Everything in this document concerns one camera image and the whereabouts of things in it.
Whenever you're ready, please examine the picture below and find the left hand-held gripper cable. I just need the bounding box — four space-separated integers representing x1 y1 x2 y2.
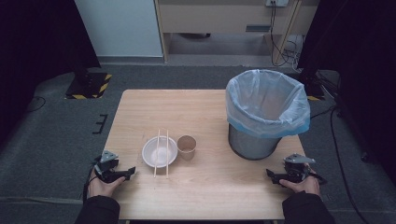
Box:
82 158 101 203

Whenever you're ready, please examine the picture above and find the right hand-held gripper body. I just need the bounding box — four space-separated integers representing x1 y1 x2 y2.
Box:
281 153 316 184

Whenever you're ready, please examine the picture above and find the hand-held gripper cable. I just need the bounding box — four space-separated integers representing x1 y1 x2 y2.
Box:
82 158 101 203
307 172 329 187

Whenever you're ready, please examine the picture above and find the person's right hand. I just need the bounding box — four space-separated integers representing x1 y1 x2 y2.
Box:
278 172 321 197

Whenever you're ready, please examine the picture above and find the black curtain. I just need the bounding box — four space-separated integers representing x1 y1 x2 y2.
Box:
297 0 396 176
0 0 102 147

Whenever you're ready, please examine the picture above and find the right hand-held gripper cable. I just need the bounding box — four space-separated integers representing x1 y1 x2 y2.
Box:
307 172 329 187

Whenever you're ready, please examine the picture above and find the long black floor cable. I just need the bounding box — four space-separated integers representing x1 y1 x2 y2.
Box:
310 105 372 224

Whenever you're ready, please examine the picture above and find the translucent blue plastic bin bag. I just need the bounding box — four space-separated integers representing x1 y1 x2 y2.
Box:
225 68 312 140

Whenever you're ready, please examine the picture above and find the wooden chopstick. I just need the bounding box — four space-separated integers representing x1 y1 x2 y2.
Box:
153 129 162 179

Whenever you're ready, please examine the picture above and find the black cable bundle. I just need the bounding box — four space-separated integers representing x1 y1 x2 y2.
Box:
269 1 304 68

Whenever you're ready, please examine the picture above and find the brown paper cup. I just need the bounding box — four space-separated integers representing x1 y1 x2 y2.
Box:
177 134 198 161

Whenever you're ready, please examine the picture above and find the thin black floor cable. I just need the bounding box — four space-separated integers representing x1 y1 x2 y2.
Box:
19 95 48 119

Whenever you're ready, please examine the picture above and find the person's left hand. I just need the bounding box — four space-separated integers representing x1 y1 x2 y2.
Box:
88 176 126 199

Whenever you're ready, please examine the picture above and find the white disposable bowl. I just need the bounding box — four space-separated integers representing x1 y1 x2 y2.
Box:
141 135 178 169

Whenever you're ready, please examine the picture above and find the black stand base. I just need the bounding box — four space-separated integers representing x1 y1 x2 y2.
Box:
299 70 327 101

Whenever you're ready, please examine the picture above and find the striped stand base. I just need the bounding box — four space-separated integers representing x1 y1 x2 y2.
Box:
64 55 113 101

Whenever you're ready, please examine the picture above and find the light wooden desk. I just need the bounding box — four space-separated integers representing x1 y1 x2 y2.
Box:
154 0 321 63

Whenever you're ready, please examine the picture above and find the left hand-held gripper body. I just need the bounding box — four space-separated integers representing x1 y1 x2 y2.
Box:
93 150 126 184

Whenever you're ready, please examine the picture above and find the metal trash bin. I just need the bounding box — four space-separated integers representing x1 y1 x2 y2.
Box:
228 122 283 161

